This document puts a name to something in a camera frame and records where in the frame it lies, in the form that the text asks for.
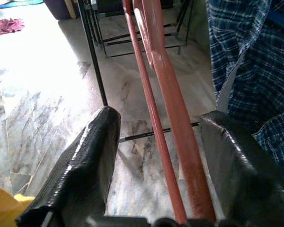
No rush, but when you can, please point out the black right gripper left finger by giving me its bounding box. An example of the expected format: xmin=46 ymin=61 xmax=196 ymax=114
xmin=15 ymin=105 xmax=122 ymax=227

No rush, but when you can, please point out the maroon cloth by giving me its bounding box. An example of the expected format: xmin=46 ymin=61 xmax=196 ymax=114
xmin=0 ymin=18 xmax=26 ymax=35

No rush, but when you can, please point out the yellow printed shirt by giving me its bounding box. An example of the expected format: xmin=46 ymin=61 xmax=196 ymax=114
xmin=0 ymin=176 xmax=36 ymax=227

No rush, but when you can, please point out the pink plastic clothes hanger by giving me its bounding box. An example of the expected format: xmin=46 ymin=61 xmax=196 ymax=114
xmin=122 ymin=0 xmax=217 ymax=225

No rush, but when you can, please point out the blue plaid shirt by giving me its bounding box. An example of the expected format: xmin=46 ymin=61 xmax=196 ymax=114
xmin=207 ymin=0 xmax=284 ymax=180

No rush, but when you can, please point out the blue floor mat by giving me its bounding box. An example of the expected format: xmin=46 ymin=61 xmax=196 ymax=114
xmin=0 ymin=0 xmax=44 ymax=10

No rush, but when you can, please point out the black metal drying rack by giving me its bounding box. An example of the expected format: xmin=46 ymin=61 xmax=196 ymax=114
xmin=77 ymin=0 xmax=201 ymax=142

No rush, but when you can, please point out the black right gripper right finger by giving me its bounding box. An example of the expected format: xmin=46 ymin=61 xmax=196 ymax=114
xmin=200 ymin=110 xmax=284 ymax=227

